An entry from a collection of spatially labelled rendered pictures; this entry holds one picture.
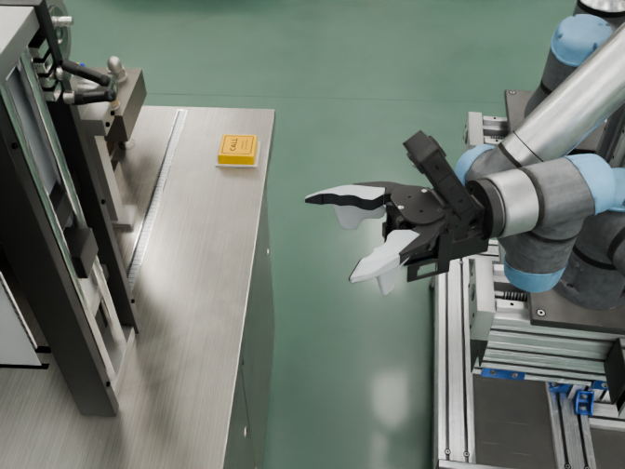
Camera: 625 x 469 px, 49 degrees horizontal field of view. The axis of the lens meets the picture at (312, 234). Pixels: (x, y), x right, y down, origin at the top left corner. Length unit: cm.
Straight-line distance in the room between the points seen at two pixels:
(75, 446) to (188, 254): 37
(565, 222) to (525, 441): 104
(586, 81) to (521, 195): 22
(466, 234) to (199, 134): 77
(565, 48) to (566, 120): 62
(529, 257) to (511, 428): 99
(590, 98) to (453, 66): 250
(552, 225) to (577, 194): 5
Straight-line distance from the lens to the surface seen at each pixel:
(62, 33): 113
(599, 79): 95
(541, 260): 89
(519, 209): 79
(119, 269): 98
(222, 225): 123
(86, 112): 113
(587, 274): 125
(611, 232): 116
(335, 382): 208
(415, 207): 75
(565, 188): 82
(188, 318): 110
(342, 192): 78
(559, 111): 95
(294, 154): 281
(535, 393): 190
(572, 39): 156
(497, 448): 180
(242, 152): 134
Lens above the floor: 176
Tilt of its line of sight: 45 degrees down
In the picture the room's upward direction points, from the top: straight up
